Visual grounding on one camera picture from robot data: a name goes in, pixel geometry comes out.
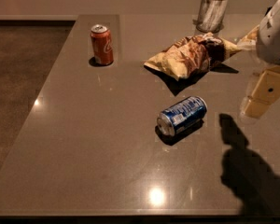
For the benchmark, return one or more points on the orange soda can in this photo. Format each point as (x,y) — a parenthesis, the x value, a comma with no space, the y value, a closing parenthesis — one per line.
(102,44)

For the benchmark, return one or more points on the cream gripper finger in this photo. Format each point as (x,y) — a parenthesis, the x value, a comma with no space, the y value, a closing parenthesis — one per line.
(253,109)

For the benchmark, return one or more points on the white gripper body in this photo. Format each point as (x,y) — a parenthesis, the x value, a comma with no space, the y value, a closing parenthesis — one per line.
(272,42)

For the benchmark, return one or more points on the blue pepsi can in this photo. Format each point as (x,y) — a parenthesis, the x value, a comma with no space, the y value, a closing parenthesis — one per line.
(179,117)

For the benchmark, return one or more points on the yellow brown chip bag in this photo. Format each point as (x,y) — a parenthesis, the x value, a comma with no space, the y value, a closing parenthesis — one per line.
(192,55)

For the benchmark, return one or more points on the metal mesh cup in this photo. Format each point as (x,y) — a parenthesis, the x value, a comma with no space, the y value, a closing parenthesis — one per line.
(211,15)

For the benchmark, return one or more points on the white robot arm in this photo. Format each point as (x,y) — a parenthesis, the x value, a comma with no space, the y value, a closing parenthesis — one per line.
(264,39)

